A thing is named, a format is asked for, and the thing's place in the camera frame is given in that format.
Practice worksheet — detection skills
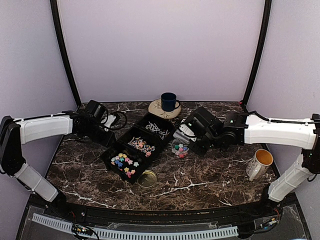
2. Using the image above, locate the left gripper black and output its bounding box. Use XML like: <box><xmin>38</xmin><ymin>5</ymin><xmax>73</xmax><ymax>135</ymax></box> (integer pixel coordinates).
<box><xmin>81</xmin><ymin>121</ymin><xmax>117</xmax><ymax>148</ymax></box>

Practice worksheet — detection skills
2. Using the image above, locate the clear plastic jar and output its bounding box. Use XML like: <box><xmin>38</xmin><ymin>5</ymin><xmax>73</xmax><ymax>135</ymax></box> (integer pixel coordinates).
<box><xmin>171</xmin><ymin>139</ymin><xmax>189</xmax><ymax>159</ymax></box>

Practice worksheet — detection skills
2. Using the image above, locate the black three-compartment candy tray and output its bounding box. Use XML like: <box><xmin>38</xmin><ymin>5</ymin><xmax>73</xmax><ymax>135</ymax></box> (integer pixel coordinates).
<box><xmin>100</xmin><ymin>113</ymin><xmax>175</xmax><ymax>184</ymax></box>

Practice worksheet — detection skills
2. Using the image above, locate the metal scoop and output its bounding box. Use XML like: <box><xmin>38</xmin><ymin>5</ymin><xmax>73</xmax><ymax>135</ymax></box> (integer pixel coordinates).
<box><xmin>173</xmin><ymin>129</ymin><xmax>190</xmax><ymax>145</ymax></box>

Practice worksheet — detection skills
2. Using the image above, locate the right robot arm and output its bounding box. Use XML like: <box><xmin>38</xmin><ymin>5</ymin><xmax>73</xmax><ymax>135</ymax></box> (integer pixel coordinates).
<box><xmin>184</xmin><ymin>107</ymin><xmax>320</xmax><ymax>217</ymax></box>

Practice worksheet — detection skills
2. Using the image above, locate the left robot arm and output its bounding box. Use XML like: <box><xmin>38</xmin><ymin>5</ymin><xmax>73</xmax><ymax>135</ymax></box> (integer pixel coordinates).
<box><xmin>0</xmin><ymin>100</ymin><xmax>116</xmax><ymax>218</ymax></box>

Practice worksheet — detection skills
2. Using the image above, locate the dark blue mug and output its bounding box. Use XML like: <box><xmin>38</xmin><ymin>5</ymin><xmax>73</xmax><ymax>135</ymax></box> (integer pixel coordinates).
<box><xmin>161</xmin><ymin>92</ymin><xmax>181</xmax><ymax>112</ymax></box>

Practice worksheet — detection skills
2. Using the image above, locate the beige ceramic plate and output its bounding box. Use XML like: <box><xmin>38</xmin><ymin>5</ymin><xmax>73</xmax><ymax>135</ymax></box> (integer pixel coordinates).
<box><xmin>148</xmin><ymin>98</ymin><xmax>182</xmax><ymax>120</ymax></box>

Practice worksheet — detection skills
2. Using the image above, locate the gold jar lid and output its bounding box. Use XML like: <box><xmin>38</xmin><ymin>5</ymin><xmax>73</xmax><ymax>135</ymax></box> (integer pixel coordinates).
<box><xmin>136</xmin><ymin>170</ymin><xmax>158</xmax><ymax>188</ymax></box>

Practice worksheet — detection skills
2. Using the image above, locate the white mug yellow inside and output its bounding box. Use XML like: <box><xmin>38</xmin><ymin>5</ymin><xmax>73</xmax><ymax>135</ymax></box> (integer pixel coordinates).
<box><xmin>246</xmin><ymin>149</ymin><xmax>274</xmax><ymax>182</ymax></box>

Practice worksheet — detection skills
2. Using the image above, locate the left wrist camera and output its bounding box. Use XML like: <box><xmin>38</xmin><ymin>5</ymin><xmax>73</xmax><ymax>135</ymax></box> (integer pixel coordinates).
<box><xmin>101</xmin><ymin>113</ymin><xmax>120</xmax><ymax>132</ymax></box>

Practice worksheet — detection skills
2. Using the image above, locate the white slotted cable duct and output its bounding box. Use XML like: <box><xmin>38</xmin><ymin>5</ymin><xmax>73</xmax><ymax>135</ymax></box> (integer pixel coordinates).
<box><xmin>31</xmin><ymin>213</ymin><xmax>239</xmax><ymax>240</ymax></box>

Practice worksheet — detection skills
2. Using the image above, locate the right black frame post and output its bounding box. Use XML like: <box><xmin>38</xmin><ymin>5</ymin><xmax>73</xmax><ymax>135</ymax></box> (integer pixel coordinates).
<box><xmin>241</xmin><ymin>0</ymin><xmax>273</xmax><ymax>109</ymax></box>

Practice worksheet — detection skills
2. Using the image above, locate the black frame post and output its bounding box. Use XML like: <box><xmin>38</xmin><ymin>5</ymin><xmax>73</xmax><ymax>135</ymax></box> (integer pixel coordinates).
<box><xmin>49</xmin><ymin>0</ymin><xmax>82</xmax><ymax>107</ymax></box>
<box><xmin>241</xmin><ymin>0</ymin><xmax>273</xmax><ymax>109</ymax></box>

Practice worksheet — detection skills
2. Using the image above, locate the left black frame post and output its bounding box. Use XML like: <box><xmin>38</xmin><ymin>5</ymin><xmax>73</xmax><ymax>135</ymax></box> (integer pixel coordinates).
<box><xmin>49</xmin><ymin>0</ymin><xmax>82</xmax><ymax>107</ymax></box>

